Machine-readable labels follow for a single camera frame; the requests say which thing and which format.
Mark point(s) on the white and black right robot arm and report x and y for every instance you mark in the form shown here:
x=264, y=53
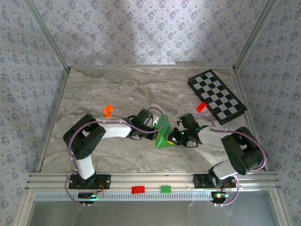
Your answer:
x=211, y=136

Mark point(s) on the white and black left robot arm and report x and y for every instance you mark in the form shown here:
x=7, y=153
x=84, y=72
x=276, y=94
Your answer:
x=115, y=131

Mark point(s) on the red plastic block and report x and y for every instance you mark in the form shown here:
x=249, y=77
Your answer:
x=201, y=107

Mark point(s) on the orange curved plastic block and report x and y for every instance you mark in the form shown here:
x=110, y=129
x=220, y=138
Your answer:
x=108, y=111

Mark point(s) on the green toy brick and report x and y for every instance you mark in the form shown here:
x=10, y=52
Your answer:
x=165, y=189

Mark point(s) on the black and grey chessboard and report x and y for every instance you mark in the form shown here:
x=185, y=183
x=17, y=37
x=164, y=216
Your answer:
x=216, y=94

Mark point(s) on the red toy brick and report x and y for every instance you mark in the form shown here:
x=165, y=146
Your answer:
x=138, y=189

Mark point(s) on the long aluminium mounting rail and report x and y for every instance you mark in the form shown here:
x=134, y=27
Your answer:
x=150, y=181

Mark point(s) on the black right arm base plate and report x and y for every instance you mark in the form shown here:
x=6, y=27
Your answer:
x=200, y=181

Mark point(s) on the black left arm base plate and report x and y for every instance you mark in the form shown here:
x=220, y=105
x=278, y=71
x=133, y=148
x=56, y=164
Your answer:
x=104, y=181

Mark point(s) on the aluminium table side rail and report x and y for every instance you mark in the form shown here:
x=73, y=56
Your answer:
x=55, y=117
x=242, y=94

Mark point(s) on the aluminium frame post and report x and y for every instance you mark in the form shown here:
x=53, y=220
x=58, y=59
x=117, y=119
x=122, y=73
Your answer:
x=255, y=35
x=48, y=35

